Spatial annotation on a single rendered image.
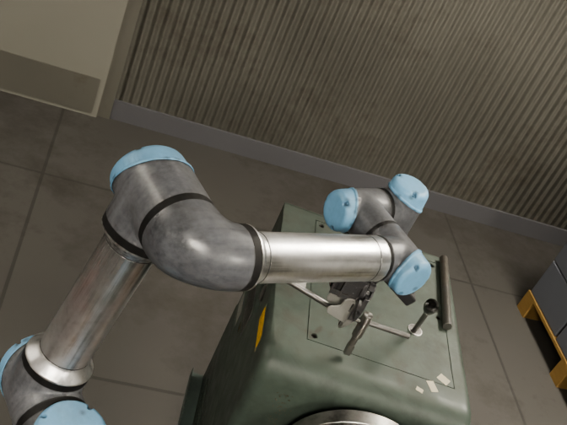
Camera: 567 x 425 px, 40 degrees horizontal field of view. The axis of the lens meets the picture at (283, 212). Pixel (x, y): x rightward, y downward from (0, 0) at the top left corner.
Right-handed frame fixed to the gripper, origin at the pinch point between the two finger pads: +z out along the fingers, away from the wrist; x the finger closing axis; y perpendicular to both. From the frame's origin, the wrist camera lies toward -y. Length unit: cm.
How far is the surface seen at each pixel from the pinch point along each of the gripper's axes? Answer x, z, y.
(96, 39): -262, 88, 106
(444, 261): -45, 7, -31
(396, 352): -6.6, 8.7, -15.9
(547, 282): -221, 108, -163
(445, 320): -21.5, 6.8, -28.7
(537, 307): -215, 121, -164
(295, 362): 5.2, 9.7, 6.7
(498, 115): -301, 60, -121
